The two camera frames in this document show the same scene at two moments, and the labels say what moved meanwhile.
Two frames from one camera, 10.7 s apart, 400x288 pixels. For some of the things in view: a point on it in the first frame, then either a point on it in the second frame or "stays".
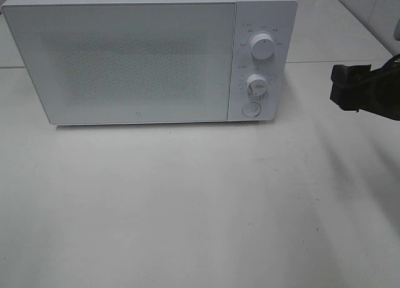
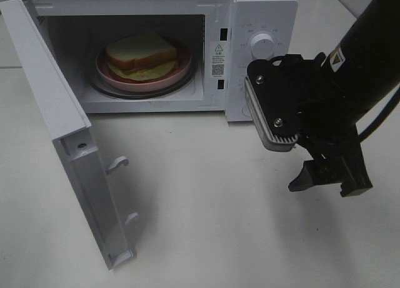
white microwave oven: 132,55 stays
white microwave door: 128,62 to 72,133
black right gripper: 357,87 to 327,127
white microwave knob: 262,46 stays
